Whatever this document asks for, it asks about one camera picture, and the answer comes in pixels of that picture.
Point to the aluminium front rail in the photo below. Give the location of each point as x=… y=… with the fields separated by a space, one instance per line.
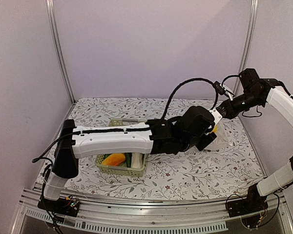
x=100 y=214

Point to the left aluminium frame post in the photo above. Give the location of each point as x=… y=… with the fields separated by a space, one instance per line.
x=58 y=49

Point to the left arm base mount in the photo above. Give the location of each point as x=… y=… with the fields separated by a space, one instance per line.
x=68 y=206

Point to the white green bok choy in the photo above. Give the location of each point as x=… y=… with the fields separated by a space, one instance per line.
x=137 y=160

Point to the aluminium frame post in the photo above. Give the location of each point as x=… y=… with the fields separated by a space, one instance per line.
x=249 y=34
x=58 y=49

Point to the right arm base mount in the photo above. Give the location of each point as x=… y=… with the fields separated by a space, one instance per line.
x=244 y=206

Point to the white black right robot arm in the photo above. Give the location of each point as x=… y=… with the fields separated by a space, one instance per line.
x=259 y=92

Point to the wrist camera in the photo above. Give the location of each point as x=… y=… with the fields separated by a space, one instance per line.
x=223 y=90
x=217 y=116

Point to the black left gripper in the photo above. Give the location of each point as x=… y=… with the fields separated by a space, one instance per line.
x=202 y=145

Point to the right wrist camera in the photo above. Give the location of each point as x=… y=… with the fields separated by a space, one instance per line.
x=223 y=90

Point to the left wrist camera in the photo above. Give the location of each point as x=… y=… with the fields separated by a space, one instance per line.
x=217 y=116

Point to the yellow lemon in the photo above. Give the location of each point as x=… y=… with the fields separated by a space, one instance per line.
x=214 y=129

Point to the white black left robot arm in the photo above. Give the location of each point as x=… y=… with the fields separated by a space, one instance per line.
x=156 y=136

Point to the clear zip top bag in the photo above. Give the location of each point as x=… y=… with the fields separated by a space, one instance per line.
x=222 y=141

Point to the pale green plastic basket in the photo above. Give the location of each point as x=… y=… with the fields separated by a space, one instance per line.
x=122 y=169

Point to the right aluminium frame post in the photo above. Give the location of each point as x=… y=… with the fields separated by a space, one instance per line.
x=249 y=34

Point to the floral patterned table mat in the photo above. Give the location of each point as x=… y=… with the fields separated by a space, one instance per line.
x=192 y=175

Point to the dark green cucumber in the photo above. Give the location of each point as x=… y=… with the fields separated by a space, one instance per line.
x=128 y=159

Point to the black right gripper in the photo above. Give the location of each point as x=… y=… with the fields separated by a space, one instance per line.
x=230 y=110

